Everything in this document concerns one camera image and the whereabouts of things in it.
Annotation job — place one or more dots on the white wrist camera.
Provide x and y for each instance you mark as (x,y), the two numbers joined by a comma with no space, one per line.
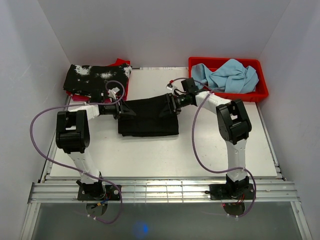
(171,86)
(114,93)

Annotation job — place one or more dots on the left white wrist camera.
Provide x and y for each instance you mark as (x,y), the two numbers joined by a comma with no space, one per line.
(114,93)

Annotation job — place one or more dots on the black white patterned folded trousers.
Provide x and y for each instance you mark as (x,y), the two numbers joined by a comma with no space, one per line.
(85,79)

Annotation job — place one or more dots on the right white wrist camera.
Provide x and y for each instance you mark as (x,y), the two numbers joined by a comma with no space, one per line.
(171,86)

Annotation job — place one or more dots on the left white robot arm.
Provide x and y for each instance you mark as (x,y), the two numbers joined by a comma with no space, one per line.
(73,137)

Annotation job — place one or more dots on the light blue trousers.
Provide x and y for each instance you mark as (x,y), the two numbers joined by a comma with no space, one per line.
(232,77)

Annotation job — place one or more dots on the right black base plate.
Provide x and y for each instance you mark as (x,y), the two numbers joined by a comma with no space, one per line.
(225,192)

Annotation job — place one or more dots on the magenta folded trousers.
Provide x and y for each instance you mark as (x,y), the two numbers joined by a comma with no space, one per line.
(79,97)

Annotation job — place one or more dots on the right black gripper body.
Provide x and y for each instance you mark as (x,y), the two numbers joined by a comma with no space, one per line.
(177,102)

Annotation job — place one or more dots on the aluminium frame rail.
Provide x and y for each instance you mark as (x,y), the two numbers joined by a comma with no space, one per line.
(163,182)

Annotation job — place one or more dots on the red plastic bin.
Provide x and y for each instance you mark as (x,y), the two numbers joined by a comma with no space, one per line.
(213,63)

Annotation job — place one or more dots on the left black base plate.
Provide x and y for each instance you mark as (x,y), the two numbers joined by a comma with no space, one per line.
(110,193)

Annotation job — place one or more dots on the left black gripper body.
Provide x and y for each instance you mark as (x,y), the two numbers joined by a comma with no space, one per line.
(113,109)

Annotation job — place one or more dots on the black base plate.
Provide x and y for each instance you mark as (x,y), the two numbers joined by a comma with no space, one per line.
(225,192)
(110,193)

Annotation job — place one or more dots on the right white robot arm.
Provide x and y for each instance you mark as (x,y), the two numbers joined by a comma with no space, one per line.
(234,127)

